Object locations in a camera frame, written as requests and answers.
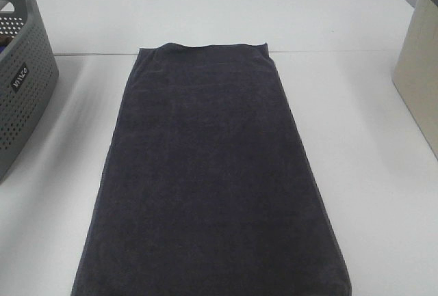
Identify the dark grey towel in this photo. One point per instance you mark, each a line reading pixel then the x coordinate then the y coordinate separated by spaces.
pixel 207 189

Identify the grey perforated plastic basket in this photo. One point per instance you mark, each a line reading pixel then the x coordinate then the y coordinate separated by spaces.
pixel 29 74

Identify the beige fabric storage bin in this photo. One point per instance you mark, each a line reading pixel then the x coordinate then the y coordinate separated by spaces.
pixel 415 74

